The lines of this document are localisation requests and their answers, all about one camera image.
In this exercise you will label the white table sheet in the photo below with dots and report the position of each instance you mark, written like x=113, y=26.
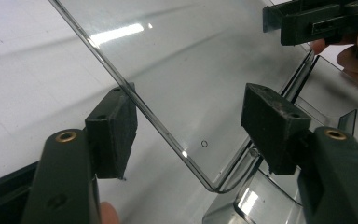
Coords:
x=28, y=77

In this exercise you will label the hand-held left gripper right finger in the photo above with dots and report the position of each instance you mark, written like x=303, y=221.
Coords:
x=332, y=174

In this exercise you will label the clear plastic compartment box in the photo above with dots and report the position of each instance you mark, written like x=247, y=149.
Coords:
x=183, y=77

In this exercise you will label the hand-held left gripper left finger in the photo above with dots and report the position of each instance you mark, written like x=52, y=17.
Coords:
x=65, y=174

